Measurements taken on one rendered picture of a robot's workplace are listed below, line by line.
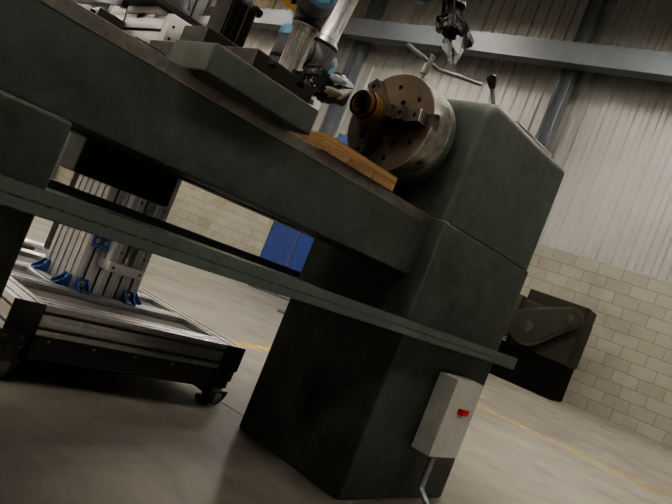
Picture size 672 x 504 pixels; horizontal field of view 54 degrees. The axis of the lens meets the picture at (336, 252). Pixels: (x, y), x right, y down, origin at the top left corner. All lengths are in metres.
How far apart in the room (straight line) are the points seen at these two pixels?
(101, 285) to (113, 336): 0.35
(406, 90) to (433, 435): 1.06
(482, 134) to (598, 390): 9.90
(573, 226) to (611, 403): 3.06
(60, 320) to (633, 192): 11.02
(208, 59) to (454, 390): 1.30
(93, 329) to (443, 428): 1.11
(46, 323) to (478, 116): 1.37
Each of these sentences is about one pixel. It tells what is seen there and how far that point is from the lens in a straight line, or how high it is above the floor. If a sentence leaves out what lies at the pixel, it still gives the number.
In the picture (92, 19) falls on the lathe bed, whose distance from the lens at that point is 1.25.
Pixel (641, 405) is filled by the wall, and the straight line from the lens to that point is 11.61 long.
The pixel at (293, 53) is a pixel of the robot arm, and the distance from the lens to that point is 2.15.
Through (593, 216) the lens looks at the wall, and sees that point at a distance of 12.25.
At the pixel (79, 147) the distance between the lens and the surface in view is 1.64.
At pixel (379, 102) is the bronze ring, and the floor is 1.10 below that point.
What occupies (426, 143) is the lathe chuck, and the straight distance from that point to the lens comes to 1.90.
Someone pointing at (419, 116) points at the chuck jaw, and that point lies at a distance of 1.88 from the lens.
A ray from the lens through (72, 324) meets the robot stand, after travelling 2.04.
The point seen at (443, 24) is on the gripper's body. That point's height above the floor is 1.47.
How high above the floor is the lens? 0.61
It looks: 2 degrees up
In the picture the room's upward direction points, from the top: 22 degrees clockwise
